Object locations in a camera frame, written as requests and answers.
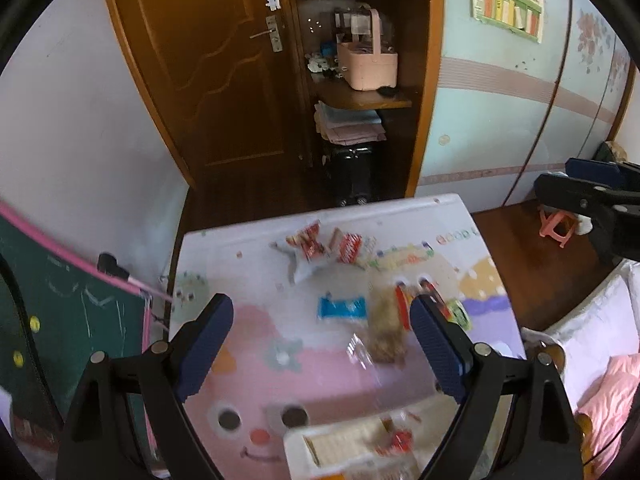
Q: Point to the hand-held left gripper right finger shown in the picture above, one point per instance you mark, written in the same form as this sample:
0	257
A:
435	345

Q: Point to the wooden corner shelf unit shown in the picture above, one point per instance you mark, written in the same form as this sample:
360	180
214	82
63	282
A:
425	85

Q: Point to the dark green bag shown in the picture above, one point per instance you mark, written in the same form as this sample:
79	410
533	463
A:
610	151

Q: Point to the red label snack packet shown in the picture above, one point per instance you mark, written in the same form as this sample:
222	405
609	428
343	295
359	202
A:
350	247

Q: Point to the black container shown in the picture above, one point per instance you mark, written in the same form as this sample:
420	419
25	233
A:
350	170

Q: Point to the brown wooden door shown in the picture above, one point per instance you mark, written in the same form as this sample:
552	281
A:
200	60

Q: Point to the yellow cake packet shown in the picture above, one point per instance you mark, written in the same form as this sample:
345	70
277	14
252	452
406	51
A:
385	330

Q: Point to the wooden bedpost knob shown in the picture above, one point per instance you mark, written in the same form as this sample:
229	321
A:
532	346

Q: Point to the green chalkboard with pink frame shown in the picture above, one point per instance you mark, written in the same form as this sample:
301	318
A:
60	320

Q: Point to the wall poster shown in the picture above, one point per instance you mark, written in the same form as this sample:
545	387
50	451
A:
507	0

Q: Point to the brown flat snack packet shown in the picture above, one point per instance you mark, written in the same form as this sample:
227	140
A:
345	442

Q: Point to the stack of folded cloths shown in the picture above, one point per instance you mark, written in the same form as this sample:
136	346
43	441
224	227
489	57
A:
350	125

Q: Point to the blue and white snack packet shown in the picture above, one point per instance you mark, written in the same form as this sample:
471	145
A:
342	307

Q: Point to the white door hook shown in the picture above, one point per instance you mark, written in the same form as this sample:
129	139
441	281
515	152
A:
273	1

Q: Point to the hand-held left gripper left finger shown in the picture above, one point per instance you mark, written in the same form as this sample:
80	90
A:
205	345

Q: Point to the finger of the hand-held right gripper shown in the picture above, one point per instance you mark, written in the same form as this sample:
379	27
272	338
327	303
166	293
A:
565	192
595	170

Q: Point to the pink plastic basket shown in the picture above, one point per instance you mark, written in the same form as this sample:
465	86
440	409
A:
370	67

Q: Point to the orange and white snack bag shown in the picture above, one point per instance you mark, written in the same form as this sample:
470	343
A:
302	250

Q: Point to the pink plastic stool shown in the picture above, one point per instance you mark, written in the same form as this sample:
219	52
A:
555	227

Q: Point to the clear nut snack packet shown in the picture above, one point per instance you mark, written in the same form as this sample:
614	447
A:
400	440

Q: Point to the small shelf trinkets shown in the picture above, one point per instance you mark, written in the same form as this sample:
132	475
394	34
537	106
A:
322	62

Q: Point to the white bedding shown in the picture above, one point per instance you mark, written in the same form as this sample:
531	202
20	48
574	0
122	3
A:
600	320

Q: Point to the red edged snack packet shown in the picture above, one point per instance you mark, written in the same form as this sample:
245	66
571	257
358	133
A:
402	300

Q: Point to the floral pastel wardrobe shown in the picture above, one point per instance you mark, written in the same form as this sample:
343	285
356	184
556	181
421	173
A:
490	110

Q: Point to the white plastic tray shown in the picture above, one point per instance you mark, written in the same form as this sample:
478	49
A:
300	455

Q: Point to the cartoon printed tablecloth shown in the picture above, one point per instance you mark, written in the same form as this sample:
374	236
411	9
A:
240	280

